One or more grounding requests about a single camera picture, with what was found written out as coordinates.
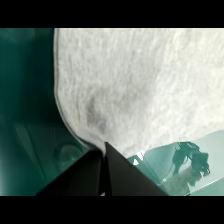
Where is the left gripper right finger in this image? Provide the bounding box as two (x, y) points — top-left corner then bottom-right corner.
(103, 141), (169, 197)

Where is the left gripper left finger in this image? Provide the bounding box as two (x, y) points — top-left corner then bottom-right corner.
(35, 149), (103, 197)

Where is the light grey garment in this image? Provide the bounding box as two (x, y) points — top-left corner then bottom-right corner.
(53, 28), (224, 158)

